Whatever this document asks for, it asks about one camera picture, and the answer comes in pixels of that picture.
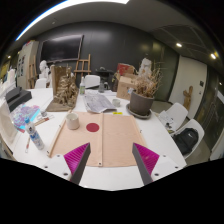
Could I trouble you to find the white plaster figure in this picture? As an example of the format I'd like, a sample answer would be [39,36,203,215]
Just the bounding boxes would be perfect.
[138,57,154,78]

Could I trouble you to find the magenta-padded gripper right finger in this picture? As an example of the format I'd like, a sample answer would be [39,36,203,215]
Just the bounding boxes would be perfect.
[131,142,183,186]

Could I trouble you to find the red box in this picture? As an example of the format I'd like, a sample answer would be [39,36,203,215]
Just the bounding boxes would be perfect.
[116,63,136,77]

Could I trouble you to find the black flat boxes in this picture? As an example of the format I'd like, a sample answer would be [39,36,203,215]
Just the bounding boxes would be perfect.
[4,86,33,113]

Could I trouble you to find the dark wall screen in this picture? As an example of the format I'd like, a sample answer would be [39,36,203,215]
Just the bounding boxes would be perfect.
[39,34,84,63]

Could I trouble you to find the long ceiling light strip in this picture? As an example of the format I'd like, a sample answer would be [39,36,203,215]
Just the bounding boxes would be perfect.
[14,0,131,42]

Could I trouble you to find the thin wooden stick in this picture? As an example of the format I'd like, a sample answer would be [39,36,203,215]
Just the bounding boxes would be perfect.
[24,135,32,154]

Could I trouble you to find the wooden figure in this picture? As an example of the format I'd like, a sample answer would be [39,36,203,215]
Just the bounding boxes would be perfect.
[182,85,194,111]

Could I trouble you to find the beige cloth table mat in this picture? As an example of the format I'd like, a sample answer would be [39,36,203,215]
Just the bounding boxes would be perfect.
[49,111,148,168]

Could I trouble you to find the white drink bottle blue cap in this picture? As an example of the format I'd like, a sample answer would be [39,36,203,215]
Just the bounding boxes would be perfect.
[24,117,46,151]

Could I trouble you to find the small green-labelled spray bottle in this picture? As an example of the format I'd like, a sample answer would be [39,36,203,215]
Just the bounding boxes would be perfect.
[78,76,87,96]

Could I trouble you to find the grey printed newspaper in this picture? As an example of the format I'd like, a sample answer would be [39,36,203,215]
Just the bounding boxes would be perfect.
[82,92,118,114]

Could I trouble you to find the white plaster bust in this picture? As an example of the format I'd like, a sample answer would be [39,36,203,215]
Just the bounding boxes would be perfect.
[39,59,51,80]

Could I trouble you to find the dry plant in grey pot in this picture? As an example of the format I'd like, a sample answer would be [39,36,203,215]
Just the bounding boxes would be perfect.
[129,63,164,117]

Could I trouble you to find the golden sculpture on wooden board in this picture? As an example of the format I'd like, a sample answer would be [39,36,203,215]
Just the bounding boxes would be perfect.
[45,64,80,113]

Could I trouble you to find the black round side table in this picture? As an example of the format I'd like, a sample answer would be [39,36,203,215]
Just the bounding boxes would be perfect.
[94,66,115,84]

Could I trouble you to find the flat round red coaster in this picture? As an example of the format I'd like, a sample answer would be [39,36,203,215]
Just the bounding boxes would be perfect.
[85,122,101,133]

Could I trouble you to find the wooden easel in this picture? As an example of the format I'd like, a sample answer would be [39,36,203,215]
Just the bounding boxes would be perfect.
[28,54,38,88]
[73,53,92,78]

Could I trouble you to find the wooden paint brushes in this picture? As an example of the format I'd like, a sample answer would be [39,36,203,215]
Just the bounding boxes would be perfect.
[33,114,55,127]

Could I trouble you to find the cardboard box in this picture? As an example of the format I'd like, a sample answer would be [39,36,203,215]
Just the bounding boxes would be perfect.
[115,75,141,101]

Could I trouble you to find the grey round plant saucer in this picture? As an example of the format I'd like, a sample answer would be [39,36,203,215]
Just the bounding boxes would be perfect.
[125,103,153,120]

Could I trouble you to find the white ceramic cup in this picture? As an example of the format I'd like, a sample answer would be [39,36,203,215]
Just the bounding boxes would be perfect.
[65,112,81,131]

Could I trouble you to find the white chair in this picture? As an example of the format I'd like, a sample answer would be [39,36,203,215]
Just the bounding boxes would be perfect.
[83,74,102,89]
[159,102,189,133]
[34,78,48,89]
[173,118,206,159]

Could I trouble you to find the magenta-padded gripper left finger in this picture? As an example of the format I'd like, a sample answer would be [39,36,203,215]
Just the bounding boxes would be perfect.
[42,142,92,186]

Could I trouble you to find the black backpack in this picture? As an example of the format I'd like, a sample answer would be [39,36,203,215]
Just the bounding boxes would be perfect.
[173,127,200,156]

